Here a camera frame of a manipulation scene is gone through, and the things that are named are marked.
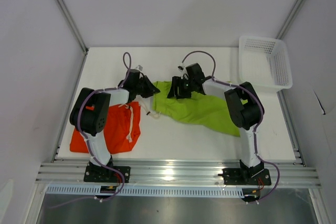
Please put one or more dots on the left aluminium corner post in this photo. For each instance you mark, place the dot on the left aluminium corner post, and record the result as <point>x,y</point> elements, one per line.
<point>71,24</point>

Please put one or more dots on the orange shorts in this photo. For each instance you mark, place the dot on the orange shorts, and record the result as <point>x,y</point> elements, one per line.
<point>122,128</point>

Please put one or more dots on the aluminium corner post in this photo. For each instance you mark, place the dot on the aluminium corner post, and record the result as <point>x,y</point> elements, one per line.
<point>71,24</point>
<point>292,15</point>

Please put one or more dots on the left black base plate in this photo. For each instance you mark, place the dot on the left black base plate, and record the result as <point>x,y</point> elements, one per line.
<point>98,174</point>

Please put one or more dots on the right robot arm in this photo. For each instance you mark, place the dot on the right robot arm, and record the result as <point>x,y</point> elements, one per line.
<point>244,108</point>

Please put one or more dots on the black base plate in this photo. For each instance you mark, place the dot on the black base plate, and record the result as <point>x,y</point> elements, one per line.
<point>98,174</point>
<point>236,176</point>

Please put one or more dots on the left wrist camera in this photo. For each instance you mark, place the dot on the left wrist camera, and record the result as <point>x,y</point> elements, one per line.
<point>139,68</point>

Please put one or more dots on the right aluminium corner post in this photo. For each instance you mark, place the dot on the right aluminium corner post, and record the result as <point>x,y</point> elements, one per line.
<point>292,15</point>

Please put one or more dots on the aluminium front rail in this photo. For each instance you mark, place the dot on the aluminium front rail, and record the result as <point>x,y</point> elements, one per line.
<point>176,173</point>

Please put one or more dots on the green shorts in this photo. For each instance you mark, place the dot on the green shorts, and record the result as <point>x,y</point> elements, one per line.
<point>206,110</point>

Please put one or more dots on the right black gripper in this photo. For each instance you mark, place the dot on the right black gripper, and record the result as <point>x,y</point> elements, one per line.
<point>178,82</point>

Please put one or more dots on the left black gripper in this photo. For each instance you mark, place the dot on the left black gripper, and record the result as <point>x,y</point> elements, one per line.
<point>151,89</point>

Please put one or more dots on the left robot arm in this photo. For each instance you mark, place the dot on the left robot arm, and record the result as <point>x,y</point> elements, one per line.
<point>89,117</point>

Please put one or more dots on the white slotted cable duct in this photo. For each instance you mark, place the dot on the white slotted cable duct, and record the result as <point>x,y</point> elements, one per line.
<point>152,191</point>

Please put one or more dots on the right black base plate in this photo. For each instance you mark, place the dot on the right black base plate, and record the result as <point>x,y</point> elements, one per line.
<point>236,176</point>

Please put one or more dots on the white plastic basket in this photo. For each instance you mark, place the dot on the white plastic basket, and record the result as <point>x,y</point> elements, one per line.
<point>264,62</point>

